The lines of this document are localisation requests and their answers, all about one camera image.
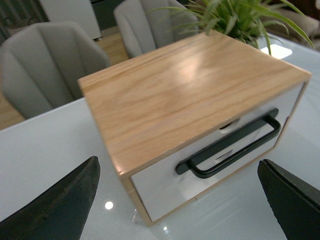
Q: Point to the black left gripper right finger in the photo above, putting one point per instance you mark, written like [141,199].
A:
[294,203]

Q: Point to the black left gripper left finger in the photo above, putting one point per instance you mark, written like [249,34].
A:
[59,213]

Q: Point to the white front wooden drawer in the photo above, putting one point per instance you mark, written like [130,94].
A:
[209,156]

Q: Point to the wooden drawer cabinet box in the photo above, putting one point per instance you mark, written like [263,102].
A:
[144,106]

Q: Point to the grey upholstered chair left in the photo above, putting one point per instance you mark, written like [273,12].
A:
[41,66]

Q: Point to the grey upholstered chair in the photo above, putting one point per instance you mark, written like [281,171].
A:
[41,66]
[147,25]

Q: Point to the green spider plant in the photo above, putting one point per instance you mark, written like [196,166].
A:
[242,20]

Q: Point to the white pillar cabinet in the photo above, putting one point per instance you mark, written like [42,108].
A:
[78,11]

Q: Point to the grey upholstered chair right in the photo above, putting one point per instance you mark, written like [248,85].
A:
[147,25]

